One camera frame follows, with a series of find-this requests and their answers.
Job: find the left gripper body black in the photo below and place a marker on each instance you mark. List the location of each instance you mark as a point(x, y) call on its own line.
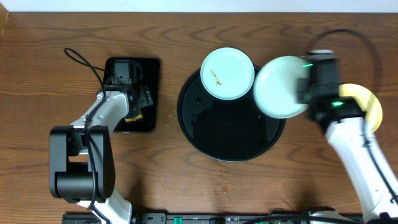
point(142, 98)

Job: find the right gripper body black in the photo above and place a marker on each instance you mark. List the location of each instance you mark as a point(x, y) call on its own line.
point(305, 92)

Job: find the yellow green scrub sponge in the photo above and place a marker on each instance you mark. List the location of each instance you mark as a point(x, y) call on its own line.
point(133, 116)

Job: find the yellow plate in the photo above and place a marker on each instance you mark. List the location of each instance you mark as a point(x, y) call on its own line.
point(367, 101)

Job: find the mint plate with stain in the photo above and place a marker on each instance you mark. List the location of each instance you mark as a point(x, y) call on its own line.
point(227, 73)

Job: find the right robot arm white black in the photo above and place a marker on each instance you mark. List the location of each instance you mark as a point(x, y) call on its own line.
point(346, 130)

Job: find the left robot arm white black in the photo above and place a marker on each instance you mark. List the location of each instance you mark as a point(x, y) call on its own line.
point(81, 164)

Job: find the black rectangular tray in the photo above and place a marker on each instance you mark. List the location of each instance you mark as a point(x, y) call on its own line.
point(143, 75)

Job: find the black round tray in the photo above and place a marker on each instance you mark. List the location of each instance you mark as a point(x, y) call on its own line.
point(226, 130)

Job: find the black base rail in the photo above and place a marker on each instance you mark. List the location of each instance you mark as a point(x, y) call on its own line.
point(162, 218)

